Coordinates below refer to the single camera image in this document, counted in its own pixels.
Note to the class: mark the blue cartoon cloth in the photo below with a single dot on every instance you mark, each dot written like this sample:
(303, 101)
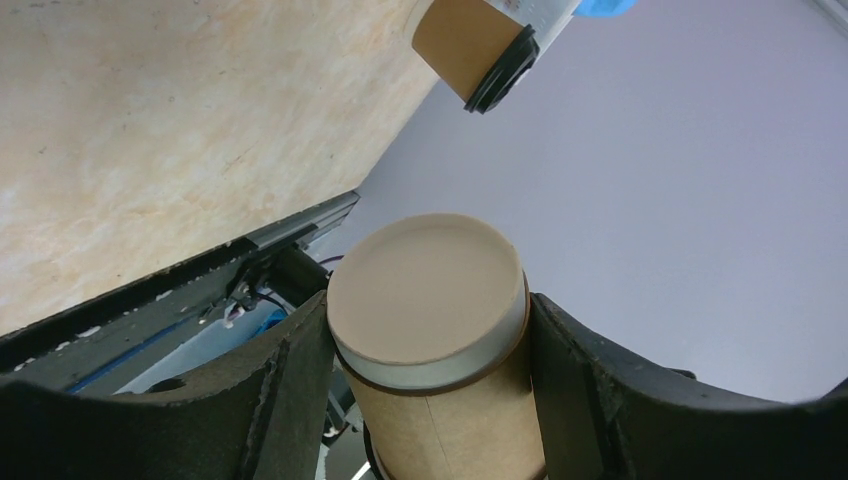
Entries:
(603, 8)

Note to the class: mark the brown paper coffee cup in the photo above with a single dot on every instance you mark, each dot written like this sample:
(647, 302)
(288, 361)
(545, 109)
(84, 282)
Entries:
(460, 40)

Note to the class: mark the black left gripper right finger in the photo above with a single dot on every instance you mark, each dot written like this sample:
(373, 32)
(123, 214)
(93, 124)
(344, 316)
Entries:
(606, 412)

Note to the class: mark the black cup lid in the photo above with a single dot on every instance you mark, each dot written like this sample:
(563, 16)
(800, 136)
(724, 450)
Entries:
(518, 58)

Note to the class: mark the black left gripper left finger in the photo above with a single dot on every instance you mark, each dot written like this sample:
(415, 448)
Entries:
(256, 412)

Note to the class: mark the white plastic basket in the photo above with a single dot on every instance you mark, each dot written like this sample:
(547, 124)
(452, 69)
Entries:
(547, 17)

